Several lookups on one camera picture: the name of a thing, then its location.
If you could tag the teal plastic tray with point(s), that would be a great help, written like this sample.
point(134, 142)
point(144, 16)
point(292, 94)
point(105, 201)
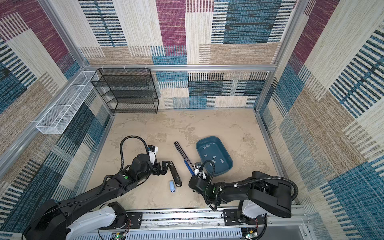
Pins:
point(212, 149)

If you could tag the aluminium mounting rail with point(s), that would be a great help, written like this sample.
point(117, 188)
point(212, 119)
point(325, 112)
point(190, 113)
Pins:
point(204, 224)

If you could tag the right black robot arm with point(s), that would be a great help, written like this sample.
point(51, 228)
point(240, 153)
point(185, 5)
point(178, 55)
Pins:
point(273, 194)

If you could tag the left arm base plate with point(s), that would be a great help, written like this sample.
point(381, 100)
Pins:
point(132, 220)

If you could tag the white wire mesh basket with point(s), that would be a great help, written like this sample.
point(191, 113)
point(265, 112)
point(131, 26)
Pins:
point(59, 116)

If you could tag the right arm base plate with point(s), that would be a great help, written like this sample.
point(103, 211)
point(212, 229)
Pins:
point(233, 217)

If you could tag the black stapler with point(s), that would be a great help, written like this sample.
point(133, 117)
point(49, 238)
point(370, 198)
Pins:
point(175, 175)

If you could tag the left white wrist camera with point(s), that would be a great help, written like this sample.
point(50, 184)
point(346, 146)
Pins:
point(153, 153)

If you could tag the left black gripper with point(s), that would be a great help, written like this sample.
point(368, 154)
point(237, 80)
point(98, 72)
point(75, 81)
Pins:
point(164, 168)

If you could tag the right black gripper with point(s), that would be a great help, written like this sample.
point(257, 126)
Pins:
point(208, 180)

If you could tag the black wire mesh shelf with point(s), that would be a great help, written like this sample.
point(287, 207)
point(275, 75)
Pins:
point(129, 91)

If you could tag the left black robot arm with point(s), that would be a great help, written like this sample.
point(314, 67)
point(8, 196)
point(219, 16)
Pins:
point(94, 209)

